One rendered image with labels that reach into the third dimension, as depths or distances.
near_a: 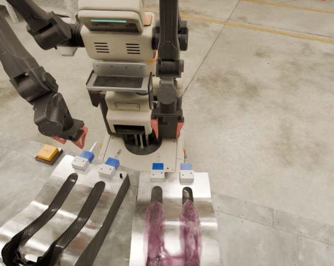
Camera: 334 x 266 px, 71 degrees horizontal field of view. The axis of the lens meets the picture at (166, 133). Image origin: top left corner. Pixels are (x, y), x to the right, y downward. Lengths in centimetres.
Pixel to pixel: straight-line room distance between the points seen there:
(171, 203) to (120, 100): 57
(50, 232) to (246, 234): 62
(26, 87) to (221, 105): 206
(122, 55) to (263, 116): 178
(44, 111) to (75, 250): 39
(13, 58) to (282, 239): 94
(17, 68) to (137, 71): 48
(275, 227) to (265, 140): 142
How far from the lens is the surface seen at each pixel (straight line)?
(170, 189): 87
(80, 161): 91
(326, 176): 229
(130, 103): 116
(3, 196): 111
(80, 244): 78
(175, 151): 168
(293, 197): 204
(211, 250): 78
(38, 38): 96
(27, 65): 67
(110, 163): 89
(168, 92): 68
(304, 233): 99
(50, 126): 66
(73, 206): 87
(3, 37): 69
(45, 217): 88
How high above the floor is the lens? 162
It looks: 48 degrees down
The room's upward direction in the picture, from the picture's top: straight up
